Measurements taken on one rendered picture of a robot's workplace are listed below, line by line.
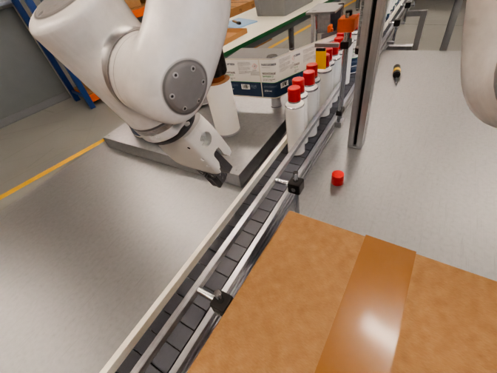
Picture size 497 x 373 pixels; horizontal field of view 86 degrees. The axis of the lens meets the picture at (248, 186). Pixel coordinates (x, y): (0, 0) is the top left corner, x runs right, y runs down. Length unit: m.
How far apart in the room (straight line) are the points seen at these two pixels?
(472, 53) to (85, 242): 0.90
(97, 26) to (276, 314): 0.30
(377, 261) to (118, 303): 0.57
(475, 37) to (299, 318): 0.34
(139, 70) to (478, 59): 0.35
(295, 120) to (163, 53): 0.55
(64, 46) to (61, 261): 0.68
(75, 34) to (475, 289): 0.41
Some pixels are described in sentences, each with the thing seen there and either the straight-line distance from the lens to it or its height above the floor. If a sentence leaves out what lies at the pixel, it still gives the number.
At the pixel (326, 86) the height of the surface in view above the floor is 0.99.
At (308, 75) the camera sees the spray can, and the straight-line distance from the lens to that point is 0.81.
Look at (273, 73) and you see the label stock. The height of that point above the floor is 1.01.
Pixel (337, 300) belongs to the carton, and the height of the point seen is 1.12.
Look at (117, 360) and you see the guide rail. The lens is 0.57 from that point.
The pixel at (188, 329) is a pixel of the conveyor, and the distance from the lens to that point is 0.56.
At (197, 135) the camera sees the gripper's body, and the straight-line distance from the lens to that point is 0.37.
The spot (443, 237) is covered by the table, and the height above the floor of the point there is 0.83.
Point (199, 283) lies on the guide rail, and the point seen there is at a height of 0.96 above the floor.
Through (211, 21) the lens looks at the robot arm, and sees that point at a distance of 0.26.
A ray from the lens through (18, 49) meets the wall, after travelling 4.97.
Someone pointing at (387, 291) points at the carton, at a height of 1.12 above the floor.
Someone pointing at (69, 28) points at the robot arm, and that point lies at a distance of 0.29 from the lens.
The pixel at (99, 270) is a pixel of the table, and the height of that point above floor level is 0.83.
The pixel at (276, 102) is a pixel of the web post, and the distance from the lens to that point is 1.08.
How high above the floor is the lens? 1.38
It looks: 43 degrees down
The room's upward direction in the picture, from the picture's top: 12 degrees counter-clockwise
